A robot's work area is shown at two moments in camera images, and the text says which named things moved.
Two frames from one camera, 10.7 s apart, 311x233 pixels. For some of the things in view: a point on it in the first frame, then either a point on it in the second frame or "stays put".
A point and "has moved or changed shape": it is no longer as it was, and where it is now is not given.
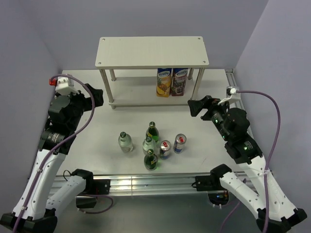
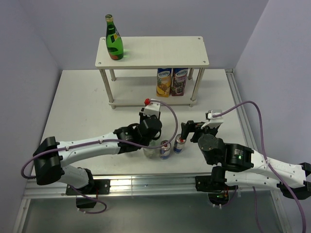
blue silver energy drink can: [165, 146] stays put
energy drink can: [179, 144] stays put
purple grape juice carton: [179, 77] stays put
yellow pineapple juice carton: [163, 84] stays put
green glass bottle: [152, 131] has moved or changed shape
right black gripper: [211, 104] to [192, 126]
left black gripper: [87, 100] to [141, 116]
